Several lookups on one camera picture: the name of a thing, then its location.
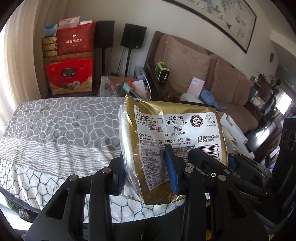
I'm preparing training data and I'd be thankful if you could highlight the left sofa cushion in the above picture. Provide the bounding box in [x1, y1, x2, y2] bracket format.
[164, 36, 211, 94]

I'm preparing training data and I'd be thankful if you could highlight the green portable speaker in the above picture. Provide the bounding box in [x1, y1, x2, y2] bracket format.
[154, 62, 170, 82]

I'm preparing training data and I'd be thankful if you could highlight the red tea gift bag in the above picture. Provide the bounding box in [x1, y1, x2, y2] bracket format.
[57, 23, 96, 56]

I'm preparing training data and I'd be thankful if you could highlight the framed bird painting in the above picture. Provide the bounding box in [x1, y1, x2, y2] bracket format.
[168, 0, 257, 53]

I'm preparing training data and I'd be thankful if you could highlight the sofa cushion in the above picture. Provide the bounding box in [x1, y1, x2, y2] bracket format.
[164, 36, 211, 94]
[232, 74, 252, 106]
[210, 59, 241, 103]

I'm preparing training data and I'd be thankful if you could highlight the grey patterned fleece blanket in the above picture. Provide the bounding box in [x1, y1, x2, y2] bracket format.
[0, 96, 186, 224]

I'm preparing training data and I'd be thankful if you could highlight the cream curtain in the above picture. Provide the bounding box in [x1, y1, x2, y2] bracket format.
[1, 1, 67, 133]

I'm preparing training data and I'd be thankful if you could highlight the round wall clock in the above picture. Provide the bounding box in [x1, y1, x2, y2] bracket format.
[269, 52, 274, 63]

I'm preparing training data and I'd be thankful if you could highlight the cream packaged box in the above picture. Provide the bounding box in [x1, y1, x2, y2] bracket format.
[118, 96, 228, 205]

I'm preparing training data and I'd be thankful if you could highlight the middle sofa cushion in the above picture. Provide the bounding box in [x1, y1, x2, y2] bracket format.
[210, 59, 241, 103]

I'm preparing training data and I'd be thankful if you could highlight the pink booklet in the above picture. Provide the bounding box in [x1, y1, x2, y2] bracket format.
[187, 77, 205, 97]

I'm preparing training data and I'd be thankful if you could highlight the cardboard box tray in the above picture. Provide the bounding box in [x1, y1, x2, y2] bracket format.
[218, 112, 255, 160]

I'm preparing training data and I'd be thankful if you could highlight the right black speaker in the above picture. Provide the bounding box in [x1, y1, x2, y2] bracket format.
[120, 24, 147, 49]

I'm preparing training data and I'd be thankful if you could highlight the right sofa cushion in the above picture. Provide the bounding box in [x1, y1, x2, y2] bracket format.
[232, 74, 252, 106]

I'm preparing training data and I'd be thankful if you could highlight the left black speaker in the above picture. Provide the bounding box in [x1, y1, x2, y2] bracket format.
[94, 21, 115, 49]

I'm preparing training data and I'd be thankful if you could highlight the black speaker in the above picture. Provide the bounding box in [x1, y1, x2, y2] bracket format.
[94, 21, 115, 49]
[120, 24, 147, 49]

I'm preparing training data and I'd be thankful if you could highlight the red chocolate gift box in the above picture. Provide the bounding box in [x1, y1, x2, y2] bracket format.
[46, 57, 93, 95]

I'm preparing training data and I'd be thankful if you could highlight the brown fabric sofa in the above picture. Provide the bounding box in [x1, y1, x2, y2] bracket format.
[144, 31, 258, 133]

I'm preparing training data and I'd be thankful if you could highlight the white dome lamp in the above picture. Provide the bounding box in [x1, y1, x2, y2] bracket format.
[180, 92, 204, 104]

